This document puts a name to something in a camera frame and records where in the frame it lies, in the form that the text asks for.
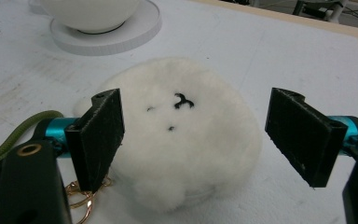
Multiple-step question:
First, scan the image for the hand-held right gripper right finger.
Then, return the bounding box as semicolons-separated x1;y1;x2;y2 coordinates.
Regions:
264;87;358;189

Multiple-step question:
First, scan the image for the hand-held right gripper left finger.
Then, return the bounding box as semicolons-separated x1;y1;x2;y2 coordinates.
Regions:
45;88;126;194

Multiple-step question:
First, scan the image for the white fluffy plush toy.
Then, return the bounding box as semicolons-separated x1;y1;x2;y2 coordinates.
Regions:
74;57;264;213

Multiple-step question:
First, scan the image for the white bowl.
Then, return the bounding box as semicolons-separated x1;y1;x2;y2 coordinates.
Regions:
39;0;142;35

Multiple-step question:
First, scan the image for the gold metal key ring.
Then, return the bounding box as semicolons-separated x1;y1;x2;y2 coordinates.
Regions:
64;175;114;224

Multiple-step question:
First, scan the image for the olive green cord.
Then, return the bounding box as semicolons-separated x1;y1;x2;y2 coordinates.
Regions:
0;109;64;164

